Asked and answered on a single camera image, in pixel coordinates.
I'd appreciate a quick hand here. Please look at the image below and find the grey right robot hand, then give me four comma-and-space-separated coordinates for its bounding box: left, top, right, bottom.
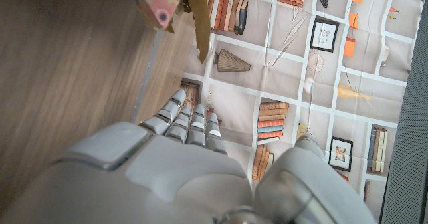
0, 88, 379, 224

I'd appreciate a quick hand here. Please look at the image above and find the floral paper package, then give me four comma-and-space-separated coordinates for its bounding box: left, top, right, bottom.
110, 0, 211, 64

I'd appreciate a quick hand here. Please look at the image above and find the grey tape outline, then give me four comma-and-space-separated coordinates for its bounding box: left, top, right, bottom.
129, 29, 165, 124

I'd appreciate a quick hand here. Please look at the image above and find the printed bookshelf backdrop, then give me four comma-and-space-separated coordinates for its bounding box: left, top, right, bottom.
180, 0, 425, 218

